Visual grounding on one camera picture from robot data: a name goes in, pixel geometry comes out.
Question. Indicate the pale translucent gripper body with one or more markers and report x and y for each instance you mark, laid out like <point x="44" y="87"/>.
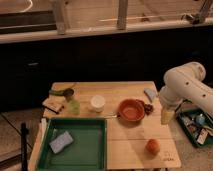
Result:
<point x="166" y="115"/>

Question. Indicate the dark red grapes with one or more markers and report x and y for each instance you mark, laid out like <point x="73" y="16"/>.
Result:
<point x="148" y="109"/>

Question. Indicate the orange bowl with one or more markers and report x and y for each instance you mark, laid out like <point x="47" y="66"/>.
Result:
<point x="131" y="110"/>

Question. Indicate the white paper cup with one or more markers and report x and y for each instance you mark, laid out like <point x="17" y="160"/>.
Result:
<point x="97" y="103"/>

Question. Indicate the black post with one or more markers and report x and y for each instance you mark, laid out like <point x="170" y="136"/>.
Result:
<point x="24" y="162"/>

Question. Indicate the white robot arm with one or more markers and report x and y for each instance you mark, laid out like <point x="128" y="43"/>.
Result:
<point x="185" y="82"/>

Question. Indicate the green cucumber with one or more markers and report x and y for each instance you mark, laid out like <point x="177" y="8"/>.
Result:
<point x="57" y="92"/>

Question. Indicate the light green cup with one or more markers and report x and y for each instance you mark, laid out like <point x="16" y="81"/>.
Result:
<point x="74" y="107"/>

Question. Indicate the green plastic tray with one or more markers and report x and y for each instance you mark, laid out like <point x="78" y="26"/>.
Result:
<point x="87" y="152"/>

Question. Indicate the dark metal cup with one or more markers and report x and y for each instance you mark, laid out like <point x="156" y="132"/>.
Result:
<point x="68" y="94"/>

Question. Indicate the small wooden box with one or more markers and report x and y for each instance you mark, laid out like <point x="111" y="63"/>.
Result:
<point x="53" y="106"/>

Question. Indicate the blue sponge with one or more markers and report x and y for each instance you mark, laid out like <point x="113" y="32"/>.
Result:
<point x="60" y="142"/>

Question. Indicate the orange apple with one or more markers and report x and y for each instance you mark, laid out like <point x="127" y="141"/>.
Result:
<point x="153" y="146"/>

